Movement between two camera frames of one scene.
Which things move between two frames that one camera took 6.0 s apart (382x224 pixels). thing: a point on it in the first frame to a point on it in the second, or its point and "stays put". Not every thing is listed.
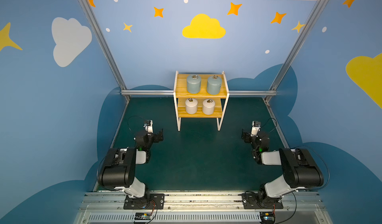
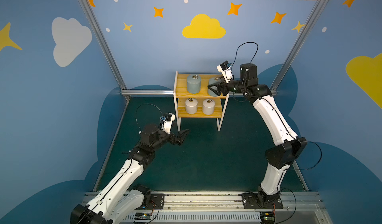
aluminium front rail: x=201 y=208 stays put
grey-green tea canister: x=194 y=83 stays put
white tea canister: x=208 y=106 stays put
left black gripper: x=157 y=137 to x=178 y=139
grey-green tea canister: x=214 y=84 stays put
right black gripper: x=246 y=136 to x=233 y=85
